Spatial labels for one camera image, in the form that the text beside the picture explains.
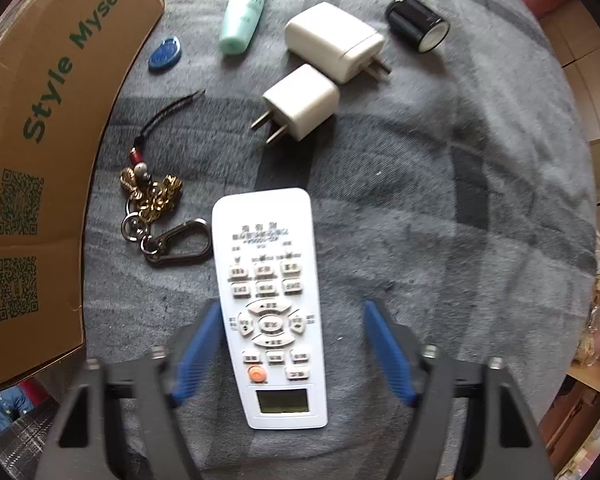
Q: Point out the large white power adapter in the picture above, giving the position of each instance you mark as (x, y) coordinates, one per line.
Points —
(335, 42)

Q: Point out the wooden shelf with items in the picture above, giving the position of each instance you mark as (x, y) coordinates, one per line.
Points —
(571, 426)

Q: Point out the mint green tube bottle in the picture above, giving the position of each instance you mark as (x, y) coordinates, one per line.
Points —
(240, 21)

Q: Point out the black cylindrical cap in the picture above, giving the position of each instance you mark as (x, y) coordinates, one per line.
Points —
(419, 26)

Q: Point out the grey plaid bed sheet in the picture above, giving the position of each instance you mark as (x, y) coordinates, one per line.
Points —
(460, 193)

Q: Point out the beige cabinet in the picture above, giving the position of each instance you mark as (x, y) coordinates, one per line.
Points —
(575, 38)

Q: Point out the brown cardboard box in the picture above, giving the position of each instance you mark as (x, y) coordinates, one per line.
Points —
(62, 65)

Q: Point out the gold keychain with carabiner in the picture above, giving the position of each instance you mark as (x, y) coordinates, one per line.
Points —
(149, 200)

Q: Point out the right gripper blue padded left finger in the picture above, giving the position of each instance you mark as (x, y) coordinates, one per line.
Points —
(191, 349)

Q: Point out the blue oval key fob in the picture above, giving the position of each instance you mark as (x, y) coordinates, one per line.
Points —
(166, 55)

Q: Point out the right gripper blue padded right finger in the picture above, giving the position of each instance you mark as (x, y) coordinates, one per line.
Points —
(398, 352)

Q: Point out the small white power adapter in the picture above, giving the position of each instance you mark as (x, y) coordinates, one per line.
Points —
(299, 103)

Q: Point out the white remote control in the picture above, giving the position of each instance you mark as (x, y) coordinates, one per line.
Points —
(265, 262)

